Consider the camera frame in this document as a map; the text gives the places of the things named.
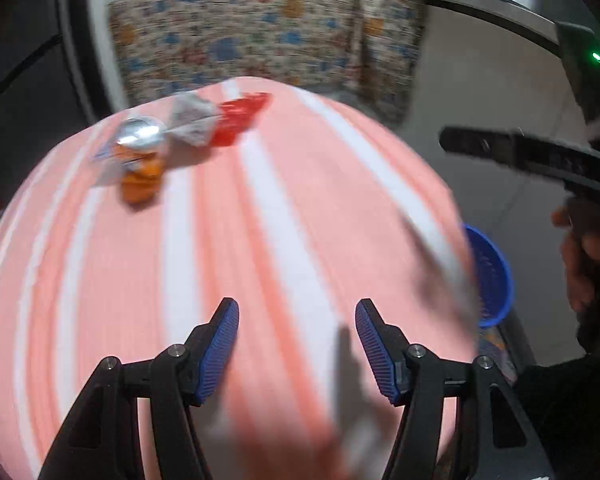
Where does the printed blanket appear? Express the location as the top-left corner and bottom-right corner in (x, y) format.
(107, 0), (426, 126)

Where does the person's right hand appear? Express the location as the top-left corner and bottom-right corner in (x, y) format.
(551, 206), (600, 313)

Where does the dark edged counter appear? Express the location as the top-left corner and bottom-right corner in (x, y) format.
(422, 0), (571, 56)

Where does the orange crumpled wrapper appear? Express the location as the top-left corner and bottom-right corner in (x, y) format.
(92, 140), (173, 206)

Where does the orange striped tablecloth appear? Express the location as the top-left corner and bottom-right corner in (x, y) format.
(0, 76), (481, 480)

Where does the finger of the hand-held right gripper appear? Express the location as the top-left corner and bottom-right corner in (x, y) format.
(439, 126), (571, 186)

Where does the red plastic bag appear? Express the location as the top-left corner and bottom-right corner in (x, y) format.
(212, 91), (272, 147)

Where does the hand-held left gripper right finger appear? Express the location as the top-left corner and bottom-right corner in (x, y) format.
(355, 297), (556, 480)

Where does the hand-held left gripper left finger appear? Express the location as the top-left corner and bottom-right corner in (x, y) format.
(37, 297), (241, 480)

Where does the blue plastic basket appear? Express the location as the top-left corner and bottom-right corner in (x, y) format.
(460, 224), (515, 330)

